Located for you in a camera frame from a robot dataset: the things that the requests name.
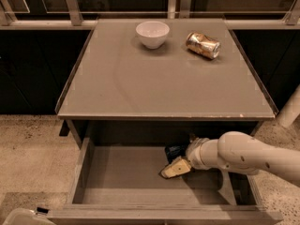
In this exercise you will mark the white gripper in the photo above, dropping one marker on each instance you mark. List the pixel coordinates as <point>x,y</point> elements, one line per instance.
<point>195,155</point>

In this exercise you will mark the dark blue rxbar wrapper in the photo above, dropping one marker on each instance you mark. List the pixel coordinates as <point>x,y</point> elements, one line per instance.
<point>175,150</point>

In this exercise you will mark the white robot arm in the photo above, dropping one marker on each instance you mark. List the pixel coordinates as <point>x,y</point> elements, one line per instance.
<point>234,152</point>

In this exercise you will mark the white robot base corner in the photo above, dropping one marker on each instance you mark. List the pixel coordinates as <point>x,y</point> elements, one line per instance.
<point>21,216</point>

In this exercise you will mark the grey open drawer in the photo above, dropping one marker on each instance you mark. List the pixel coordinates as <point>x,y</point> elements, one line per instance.
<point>121,185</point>

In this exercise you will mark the grey counter cabinet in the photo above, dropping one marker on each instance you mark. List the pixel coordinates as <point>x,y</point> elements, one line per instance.
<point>123,92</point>

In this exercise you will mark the crushed gold soda can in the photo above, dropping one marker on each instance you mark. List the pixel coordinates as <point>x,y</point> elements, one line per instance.
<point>203,45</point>

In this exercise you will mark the white ceramic bowl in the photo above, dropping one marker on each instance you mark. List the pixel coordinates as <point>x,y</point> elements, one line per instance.
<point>152,34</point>

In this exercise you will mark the metal railing frame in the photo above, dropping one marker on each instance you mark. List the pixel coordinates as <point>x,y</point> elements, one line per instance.
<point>237,14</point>

